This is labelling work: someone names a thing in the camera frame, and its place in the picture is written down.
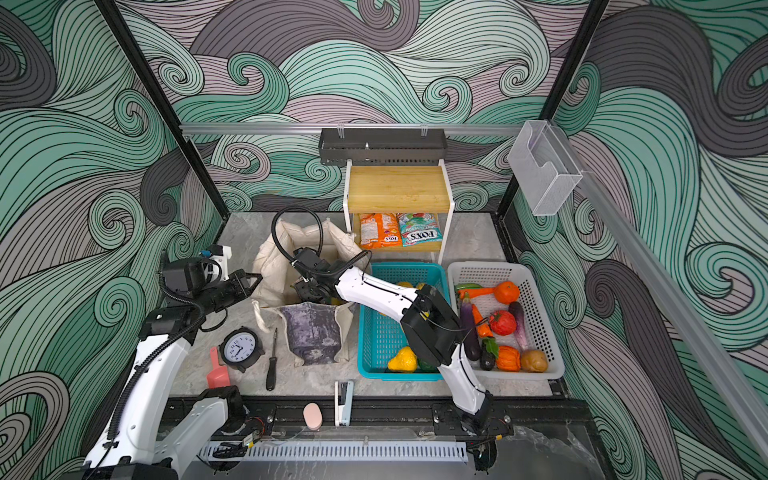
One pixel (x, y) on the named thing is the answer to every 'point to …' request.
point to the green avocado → (427, 367)
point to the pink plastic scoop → (218, 376)
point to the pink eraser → (312, 416)
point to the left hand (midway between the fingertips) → (262, 274)
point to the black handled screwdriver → (272, 366)
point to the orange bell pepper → (508, 359)
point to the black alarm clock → (241, 347)
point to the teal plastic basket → (380, 333)
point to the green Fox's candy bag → (416, 228)
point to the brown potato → (533, 361)
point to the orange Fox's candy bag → (380, 230)
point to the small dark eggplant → (489, 353)
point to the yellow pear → (405, 360)
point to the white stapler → (343, 396)
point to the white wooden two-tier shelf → (398, 208)
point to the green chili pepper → (460, 286)
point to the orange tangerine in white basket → (506, 292)
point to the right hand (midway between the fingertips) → (309, 287)
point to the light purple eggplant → (520, 327)
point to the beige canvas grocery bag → (312, 333)
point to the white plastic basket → (541, 331)
